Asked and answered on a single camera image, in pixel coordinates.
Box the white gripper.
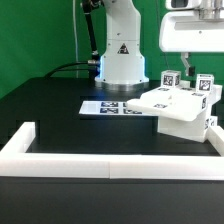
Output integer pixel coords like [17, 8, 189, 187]
[159, 0, 224, 77]

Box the white tagged cube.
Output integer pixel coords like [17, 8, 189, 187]
[196, 74, 214, 92]
[161, 70, 181, 88]

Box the white chair back part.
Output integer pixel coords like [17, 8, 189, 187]
[127, 85, 222, 122]

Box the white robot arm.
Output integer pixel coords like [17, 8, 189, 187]
[95, 0, 224, 91]

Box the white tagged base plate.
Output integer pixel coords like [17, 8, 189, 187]
[78, 100, 154, 117]

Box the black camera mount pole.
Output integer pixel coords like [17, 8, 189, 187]
[81, 0, 100, 60]

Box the thin white cable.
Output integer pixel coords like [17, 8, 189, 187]
[72, 0, 80, 79]

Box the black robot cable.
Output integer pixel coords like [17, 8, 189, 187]
[44, 61, 100, 79]

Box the white U-shaped fence frame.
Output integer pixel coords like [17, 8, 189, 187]
[0, 122, 224, 181]

